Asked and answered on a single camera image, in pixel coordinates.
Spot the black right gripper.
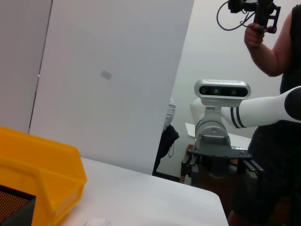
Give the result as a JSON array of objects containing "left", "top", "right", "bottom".
[{"left": 180, "top": 147, "right": 264, "bottom": 184}]

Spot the black handheld controller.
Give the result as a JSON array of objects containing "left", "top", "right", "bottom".
[{"left": 227, "top": 0, "right": 282, "bottom": 33}]

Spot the person bare forearm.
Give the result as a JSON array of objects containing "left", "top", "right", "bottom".
[{"left": 246, "top": 35, "right": 294, "bottom": 77}]

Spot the black mesh pen holder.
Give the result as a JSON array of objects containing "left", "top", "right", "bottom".
[{"left": 0, "top": 185, "right": 37, "bottom": 226}]

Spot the person hand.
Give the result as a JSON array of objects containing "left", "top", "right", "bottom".
[{"left": 244, "top": 23, "right": 265, "bottom": 49}]

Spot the person in black clothes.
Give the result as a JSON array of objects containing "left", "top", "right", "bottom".
[{"left": 229, "top": 4, "right": 301, "bottom": 226}]

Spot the person in white shirt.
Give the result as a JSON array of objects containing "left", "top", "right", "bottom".
[{"left": 152, "top": 97, "right": 181, "bottom": 176}]

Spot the white backdrop board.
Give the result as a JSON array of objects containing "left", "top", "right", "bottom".
[{"left": 28, "top": 0, "right": 195, "bottom": 176}]

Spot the yellow plastic storage bin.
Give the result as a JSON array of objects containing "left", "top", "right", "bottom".
[{"left": 0, "top": 126, "right": 88, "bottom": 226}]

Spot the right wrist camera housing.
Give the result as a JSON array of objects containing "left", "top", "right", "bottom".
[{"left": 194, "top": 79, "right": 252, "bottom": 107}]

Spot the black controller cable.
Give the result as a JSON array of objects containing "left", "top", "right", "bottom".
[{"left": 216, "top": 1, "right": 254, "bottom": 31}]

